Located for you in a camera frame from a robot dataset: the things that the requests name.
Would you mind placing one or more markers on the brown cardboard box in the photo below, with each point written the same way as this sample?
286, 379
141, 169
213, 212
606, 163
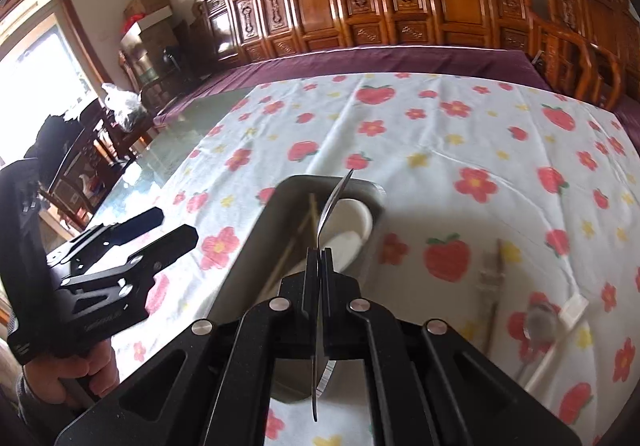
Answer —
147, 0

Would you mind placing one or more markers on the dark wooden chair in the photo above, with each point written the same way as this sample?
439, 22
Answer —
85, 175

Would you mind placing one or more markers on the wooden door frame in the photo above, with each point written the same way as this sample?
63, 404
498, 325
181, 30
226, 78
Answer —
75, 20

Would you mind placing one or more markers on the red artificial flowers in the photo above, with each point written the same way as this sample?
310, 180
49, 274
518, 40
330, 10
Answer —
132, 21

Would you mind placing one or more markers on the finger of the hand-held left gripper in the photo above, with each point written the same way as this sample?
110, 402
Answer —
165, 246
135, 226

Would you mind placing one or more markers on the rectangular metal container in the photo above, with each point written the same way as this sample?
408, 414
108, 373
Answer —
280, 206

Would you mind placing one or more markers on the long purple seat cushion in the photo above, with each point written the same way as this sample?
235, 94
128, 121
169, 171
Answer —
350, 63

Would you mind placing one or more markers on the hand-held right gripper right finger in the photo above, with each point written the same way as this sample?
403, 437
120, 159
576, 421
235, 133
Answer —
400, 366

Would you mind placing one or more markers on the small beige plastic spoon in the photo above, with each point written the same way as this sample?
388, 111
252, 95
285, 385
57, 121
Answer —
342, 246

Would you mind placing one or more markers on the person's left hand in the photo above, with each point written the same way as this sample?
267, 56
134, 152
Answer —
100, 368

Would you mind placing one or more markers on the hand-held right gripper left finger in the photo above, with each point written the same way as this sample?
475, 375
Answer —
240, 366

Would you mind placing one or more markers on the black desk lamp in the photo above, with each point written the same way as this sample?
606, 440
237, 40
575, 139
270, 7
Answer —
170, 60

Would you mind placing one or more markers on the strawberry print tablecloth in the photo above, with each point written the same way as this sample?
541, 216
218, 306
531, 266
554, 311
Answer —
450, 150

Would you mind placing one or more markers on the white flat box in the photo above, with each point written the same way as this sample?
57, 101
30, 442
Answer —
155, 18

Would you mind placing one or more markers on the beige plastic fork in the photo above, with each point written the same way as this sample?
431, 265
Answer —
489, 278

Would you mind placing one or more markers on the square purple seat cushion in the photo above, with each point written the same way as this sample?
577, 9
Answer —
629, 123

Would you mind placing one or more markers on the carved wooden armchair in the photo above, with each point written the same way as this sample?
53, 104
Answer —
590, 10

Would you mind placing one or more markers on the clear plastic bag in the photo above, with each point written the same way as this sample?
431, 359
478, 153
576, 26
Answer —
122, 105

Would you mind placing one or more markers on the black cloth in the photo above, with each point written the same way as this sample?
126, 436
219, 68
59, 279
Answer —
55, 135

